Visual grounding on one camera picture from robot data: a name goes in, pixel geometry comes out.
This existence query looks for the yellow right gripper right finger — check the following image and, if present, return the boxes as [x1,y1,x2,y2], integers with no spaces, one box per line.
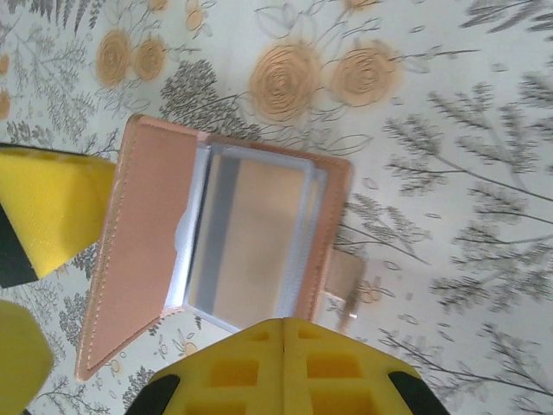
[283,317,438,415]

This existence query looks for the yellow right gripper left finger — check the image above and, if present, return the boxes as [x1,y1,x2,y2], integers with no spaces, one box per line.
[124,317,286,415]

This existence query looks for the small brown wooden box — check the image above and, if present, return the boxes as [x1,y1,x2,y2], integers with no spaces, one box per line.
[73,114,368,381]

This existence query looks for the gold credit card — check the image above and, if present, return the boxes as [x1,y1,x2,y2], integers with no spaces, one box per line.
[188,158,313,326]

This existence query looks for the floral table mat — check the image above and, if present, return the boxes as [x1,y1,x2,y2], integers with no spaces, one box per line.
[0,0,553,415]

